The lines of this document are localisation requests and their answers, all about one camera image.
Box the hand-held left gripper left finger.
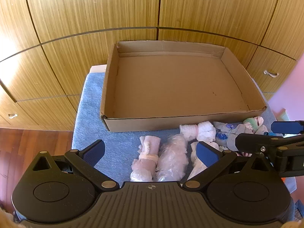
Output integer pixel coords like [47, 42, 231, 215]
[31, 140, 120, 193]

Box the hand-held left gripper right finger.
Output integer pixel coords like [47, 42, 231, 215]
[182, 141, 273, 192]

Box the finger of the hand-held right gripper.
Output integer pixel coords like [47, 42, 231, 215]
[271, 121, 304, 135]
[235, 133, 304, 158]

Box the cardboard box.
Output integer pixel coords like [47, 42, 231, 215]
[100, 41, 268, 132]

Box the plain white sock roll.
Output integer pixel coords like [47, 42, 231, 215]
[186, 141, 228, 181]

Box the white waffle sock roll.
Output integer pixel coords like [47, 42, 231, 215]
[179, 121, 216, 143]

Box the grey blue print sock roll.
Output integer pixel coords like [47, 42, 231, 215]
[212, 121, 250, 151]

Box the blue towel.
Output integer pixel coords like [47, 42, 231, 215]
[72, 72, 283, 183]

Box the plastic wrapped sock roll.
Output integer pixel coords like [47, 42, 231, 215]
[153, 134, 189, 182]

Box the pink sock roll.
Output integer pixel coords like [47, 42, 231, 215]
[130, 135, 159, 182]

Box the wooden wardrobe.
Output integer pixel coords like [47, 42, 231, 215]
[0, 0, 304, 133]

